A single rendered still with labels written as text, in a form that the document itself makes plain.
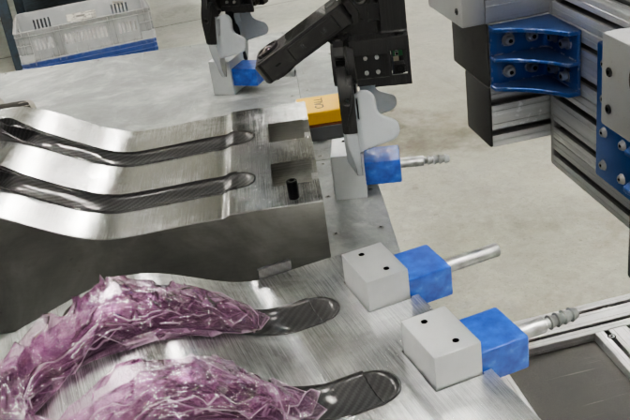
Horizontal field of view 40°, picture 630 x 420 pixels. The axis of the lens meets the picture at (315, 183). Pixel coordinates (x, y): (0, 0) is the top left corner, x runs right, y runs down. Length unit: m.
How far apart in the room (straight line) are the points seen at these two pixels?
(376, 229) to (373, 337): 0.27
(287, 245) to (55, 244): 0.21
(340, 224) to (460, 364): 0.35
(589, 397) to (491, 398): 1.01
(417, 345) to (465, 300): 1.59
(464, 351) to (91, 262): 0.37
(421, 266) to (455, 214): 1.88
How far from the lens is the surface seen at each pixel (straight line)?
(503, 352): 0.62
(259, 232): 0.79
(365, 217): 0.93
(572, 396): 1.60
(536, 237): 2.45
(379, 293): 0.68
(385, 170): 0.96
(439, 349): 0.60
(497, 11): 1.19
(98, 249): 0.81
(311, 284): 0.73
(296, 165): 0.87
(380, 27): 0.91
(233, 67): 1.34
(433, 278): 0.70
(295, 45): 0.90
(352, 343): 0.65
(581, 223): 2.52
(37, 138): 0.98
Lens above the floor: 1.24
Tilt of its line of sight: 26 degrees down
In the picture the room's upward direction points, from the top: 8 degrees counter-clockwise
